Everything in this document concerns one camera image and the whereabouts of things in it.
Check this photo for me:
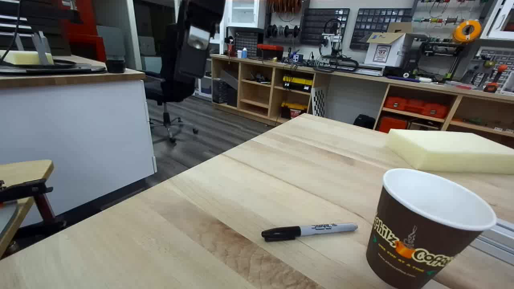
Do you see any black and grey marker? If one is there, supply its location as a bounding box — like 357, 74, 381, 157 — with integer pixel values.
260, 221, 360, 244

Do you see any small black cup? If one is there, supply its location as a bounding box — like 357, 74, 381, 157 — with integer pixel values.
104, 56, 127, 74

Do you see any brown paper coffee cup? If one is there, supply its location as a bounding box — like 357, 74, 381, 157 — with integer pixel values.
365, 167, 498, 289

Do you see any yellow and black tool case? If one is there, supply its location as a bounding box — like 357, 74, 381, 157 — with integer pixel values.
281, 74, 315, 93

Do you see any wooden workbench shelving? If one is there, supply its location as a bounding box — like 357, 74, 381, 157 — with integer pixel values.
209, 53, 514, 149

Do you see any red toolbox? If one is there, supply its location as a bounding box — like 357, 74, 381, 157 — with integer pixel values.
255, 41, 286, 61

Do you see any small black bag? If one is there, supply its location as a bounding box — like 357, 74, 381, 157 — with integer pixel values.
352, 112, 378, 130

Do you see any black office chair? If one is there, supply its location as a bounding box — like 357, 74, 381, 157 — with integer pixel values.
143, 0, 228, 147

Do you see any black bench tool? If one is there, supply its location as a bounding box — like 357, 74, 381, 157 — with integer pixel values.
320, 17, 360, 72

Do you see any white glass cabinet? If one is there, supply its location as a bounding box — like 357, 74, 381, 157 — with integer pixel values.
223, 0, 268, 29

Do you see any small red storage bin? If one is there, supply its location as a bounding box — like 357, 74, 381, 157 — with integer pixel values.
376, 115, 411, 133

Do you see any black parts bin panel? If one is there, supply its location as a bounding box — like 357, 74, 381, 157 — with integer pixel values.
350, 6, 414, 53
299, 6, 352, 45

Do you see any white cardboard box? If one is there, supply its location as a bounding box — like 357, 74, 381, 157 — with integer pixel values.
363, 30, 408, 69

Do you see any long red storage bin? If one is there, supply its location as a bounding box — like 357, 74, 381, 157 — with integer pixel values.
384, 94, 451, 120

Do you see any white cabinet with wood top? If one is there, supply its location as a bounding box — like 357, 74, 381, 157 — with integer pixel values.
0, 54, 159, 226

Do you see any pale yellow foam block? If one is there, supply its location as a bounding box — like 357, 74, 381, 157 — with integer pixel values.
386, 127, 514, 175

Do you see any red machine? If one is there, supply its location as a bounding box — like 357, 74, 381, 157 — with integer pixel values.
53, 0, 108, 62

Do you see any orange tape roll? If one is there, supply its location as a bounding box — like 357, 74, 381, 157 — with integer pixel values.
451, 17, 484, 45

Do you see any wooden side bench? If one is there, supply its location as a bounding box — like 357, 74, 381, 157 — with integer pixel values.
0, 159, 67, 258

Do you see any grey monitor stand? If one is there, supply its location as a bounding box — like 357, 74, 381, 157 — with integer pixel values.
29, 30, 53, 53

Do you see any small yellow foam pad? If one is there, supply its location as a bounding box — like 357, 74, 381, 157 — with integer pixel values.
0, 49, 55, 67

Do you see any small dark object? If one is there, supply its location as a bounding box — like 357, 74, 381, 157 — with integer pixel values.
472, 218, 514, 268

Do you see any white framed machine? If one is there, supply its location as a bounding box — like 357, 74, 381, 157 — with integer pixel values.
480, 0, 514, 41

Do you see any black coiled cable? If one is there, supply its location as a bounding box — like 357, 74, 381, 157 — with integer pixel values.
0, 57, 93, 75

